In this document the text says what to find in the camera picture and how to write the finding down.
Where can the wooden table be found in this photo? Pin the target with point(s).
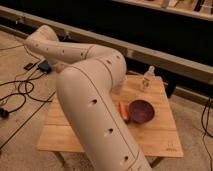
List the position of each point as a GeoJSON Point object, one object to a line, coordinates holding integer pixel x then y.
{"type": "Point", "coordinates": [157, 138]}

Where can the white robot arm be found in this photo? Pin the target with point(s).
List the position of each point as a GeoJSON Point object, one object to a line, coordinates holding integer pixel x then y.
{"type": "Point", "coordinates": [86, 75]}

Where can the small black device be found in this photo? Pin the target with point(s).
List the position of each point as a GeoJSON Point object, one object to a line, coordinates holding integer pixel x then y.
{"type": "Point", "coordinates": [29, 66]}

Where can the clear spray bottle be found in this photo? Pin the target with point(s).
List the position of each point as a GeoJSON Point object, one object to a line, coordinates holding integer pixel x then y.
{"type": "Point", "coordinates": [147, 78]}

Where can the orange carrot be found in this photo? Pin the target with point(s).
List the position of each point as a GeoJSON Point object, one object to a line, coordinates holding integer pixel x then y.
{"type": "Point", "coordinates": [123, 112]}

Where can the purple bowl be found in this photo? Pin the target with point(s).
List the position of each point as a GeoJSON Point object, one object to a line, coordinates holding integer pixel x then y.
{"type": "Point", "coordinates": [141, 111]}

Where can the black plug adapter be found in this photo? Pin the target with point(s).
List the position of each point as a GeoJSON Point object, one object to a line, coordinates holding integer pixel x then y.
{"type": "Point", "coordinates": [4, 113]}

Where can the dark blue power box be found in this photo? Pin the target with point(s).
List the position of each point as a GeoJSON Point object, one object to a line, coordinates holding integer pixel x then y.
{"type": "Point", "coordinates": [44, 67]}

